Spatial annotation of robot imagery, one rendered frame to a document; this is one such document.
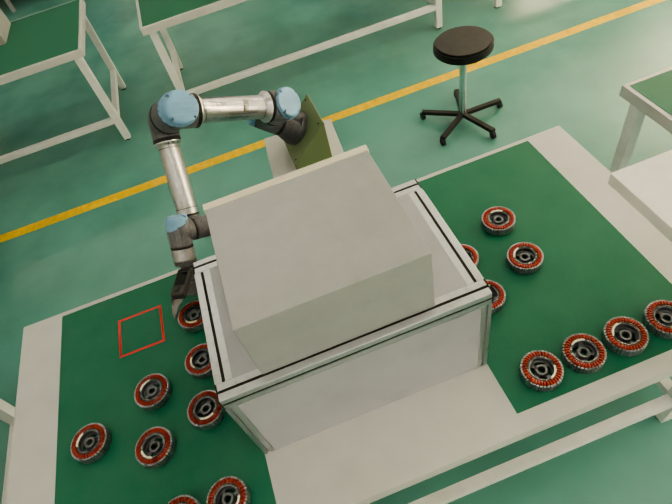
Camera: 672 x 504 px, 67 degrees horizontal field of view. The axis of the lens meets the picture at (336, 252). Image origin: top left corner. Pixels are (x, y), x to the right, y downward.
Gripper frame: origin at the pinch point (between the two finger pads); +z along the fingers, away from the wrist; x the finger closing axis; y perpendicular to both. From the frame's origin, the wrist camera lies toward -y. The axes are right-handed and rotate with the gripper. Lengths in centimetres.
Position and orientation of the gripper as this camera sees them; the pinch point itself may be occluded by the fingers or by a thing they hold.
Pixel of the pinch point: (194, 317)
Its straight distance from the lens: 181.9
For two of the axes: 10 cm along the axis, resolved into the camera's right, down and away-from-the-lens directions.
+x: -9.8, 1.1, 1.6
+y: 1.3, -2.5, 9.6
